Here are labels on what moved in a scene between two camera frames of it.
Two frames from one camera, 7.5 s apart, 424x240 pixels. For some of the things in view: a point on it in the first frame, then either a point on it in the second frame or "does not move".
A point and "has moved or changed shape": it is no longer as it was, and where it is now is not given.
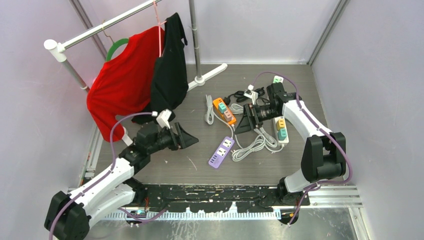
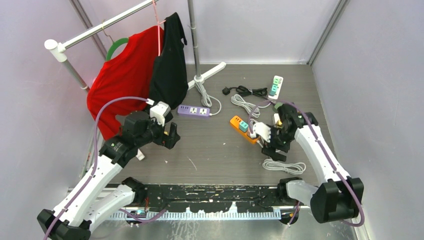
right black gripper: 250,120 to 270,149
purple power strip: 221,152 to 194,110
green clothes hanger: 114,45 does not move
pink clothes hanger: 159,28 does not move
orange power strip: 225,112 has moved or changed shape
